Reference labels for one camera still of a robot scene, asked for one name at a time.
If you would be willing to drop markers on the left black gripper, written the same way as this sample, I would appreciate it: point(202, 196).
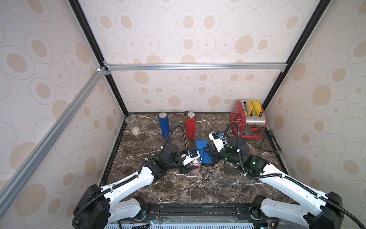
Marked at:
point(185, 170)

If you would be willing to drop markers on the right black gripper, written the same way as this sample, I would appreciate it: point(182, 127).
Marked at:
point(211, 154)

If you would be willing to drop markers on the pink thermos bottle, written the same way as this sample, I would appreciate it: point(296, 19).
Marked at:
point(195, 166)

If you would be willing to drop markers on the blue cloth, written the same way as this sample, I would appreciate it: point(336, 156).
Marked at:
point(206, 151)

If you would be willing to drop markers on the blue thermos bottle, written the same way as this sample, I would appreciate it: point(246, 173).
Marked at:
point(164, 124)

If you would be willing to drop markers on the red thermos bottle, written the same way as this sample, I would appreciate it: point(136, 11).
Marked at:
point(190, 125)

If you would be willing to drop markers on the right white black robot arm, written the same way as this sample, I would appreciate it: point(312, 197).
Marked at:
point(313, 209)

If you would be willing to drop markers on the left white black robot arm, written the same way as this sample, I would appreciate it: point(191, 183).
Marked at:
point(125, 186)

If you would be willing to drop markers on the red polka dot toaster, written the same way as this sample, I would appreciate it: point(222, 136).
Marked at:
point(250, 127)

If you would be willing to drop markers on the small brown spice jar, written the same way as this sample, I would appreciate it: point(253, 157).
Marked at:
point(185, 117)

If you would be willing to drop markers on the left yellow toast slice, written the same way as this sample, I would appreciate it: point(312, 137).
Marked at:
point(249, 108)

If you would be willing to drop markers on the yellow toast slice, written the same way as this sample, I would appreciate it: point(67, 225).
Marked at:
point(257, 108)
point(249, 108)

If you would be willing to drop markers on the right yellow toast slice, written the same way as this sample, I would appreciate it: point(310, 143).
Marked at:
point(257, 108)

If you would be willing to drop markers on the clear glass cup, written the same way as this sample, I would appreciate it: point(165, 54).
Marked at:
point(133, 125)

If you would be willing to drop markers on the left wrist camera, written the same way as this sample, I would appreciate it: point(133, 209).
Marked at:
point(191, 158)

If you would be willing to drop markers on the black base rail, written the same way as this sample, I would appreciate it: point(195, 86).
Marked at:
point(136, 214)

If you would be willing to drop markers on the horizontal aluminium rail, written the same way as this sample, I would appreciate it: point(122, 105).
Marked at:
point(204, 66)

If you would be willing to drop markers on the left diagonal aluminium rail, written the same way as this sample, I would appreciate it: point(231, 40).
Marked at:
point(28, 167)

